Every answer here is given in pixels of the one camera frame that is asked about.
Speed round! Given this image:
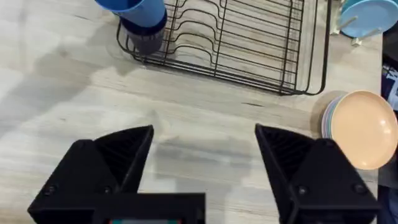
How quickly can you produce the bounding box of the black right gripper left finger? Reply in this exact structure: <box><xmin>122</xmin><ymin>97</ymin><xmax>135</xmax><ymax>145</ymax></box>
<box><xmin>27</xmin><ymin>124</ymin><xmax>155</xmax><ymax>224</ymax></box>

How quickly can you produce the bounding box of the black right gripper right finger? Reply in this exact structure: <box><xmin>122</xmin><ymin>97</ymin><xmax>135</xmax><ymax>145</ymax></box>
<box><xmin>254</xmin><ymin>123</ymin><xmax>381</xmax><ymax>224</ymax></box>

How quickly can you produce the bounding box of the dark navy cup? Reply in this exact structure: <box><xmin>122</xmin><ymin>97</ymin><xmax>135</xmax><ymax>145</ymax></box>
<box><xmin>119</xmin><ymin>9</ymin><xmax>169</xmax><ymax>57</ymax></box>

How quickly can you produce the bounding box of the small wooden peg rack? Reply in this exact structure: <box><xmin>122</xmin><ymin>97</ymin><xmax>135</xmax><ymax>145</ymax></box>
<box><xmin>330</xmin><ymin>0</ymin><xmax>383</xmax><ymax>47</ymax></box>

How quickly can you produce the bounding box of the blue cup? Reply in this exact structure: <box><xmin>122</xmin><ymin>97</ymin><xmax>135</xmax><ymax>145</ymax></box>
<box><xmin>94</xmin><ymin>0</ymin><xmax>166</xmax><ymax>29</ymax></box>

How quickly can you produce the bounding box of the stack of pastel plates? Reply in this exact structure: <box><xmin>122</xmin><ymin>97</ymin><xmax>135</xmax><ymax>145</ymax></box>
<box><xmin>320</xmin><ymin>95</ymin><xmax>346</xmax><ymax>139</ymax></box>

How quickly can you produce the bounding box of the orange plate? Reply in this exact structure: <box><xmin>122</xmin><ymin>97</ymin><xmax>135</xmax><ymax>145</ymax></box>
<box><xmin>330</xmin><ymin>90</ymin><xmax>398</xmax><ymax>170</ymax></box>

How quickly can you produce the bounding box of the light blue plate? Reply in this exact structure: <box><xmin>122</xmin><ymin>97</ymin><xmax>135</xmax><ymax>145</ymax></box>
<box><xmin>339</xmin><ymin>0</ymin><xmax>398</xmax><ymax>39</ymax></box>

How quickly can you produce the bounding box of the black wire dish rack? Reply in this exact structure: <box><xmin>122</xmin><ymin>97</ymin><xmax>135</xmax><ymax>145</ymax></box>
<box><xmin>116</xmin><ymin>0</ymin><xmax>332</xmax><ymax>96</ymax></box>

